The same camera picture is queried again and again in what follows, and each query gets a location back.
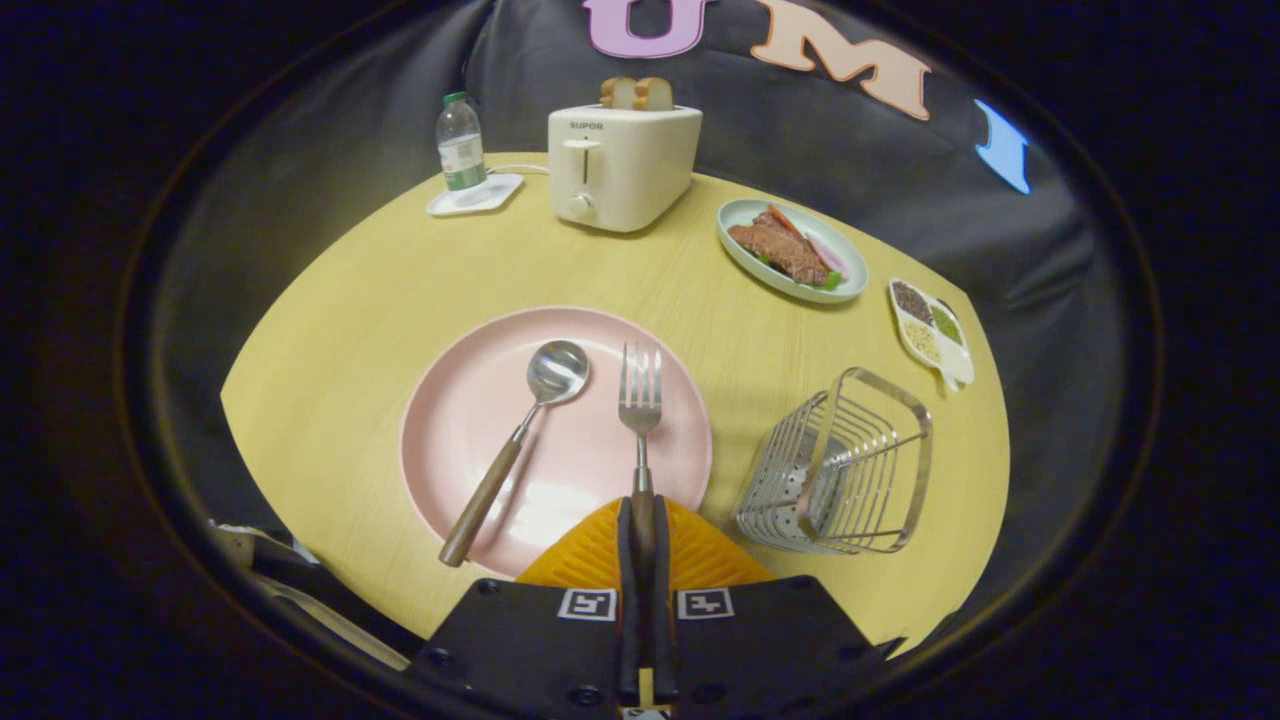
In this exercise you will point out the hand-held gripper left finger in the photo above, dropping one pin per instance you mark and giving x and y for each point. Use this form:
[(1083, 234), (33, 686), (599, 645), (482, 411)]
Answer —
[(520, 650)]

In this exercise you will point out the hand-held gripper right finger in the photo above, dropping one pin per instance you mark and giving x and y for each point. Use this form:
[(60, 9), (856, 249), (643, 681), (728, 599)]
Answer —
[(770, 650)]

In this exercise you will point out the person's beige clothing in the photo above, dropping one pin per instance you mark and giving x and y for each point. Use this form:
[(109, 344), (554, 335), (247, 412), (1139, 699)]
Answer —
[(330, 610)]

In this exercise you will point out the pink plate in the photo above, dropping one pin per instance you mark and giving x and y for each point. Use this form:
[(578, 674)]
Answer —
[(470, 420)]

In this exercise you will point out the white divided seasoning dish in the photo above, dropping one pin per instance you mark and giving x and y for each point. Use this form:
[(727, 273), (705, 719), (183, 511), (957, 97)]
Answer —
[(935, 330)]

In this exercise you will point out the green lettuce leaf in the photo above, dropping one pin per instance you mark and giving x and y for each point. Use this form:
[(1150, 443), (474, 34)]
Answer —
[(832, 281)]

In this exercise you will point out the pink ham slice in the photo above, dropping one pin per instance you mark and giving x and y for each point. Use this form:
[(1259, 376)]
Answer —
[(828, 257)]

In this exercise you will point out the brown meat slices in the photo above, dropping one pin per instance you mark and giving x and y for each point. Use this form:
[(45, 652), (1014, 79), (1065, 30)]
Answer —
[(780, 250)]

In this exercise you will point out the red tomato slice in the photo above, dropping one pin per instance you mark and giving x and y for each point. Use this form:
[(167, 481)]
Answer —
[(783, 219)]

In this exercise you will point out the pale green plate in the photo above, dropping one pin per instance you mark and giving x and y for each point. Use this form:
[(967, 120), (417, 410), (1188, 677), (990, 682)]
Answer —
[(745, 215)]

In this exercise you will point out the white square coaster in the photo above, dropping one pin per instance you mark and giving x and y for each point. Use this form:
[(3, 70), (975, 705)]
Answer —
[(495, 192)]

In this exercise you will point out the cream toaster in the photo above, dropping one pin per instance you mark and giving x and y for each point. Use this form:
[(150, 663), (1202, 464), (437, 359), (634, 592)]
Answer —
[(640, 170)]

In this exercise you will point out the clear plastic water bottle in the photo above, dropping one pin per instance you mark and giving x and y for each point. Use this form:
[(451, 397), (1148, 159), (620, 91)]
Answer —
[(461, 150)]

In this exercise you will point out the toasted bread slice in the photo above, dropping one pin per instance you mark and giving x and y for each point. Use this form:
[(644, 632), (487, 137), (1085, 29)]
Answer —
[(618, 92), (655, 94)]

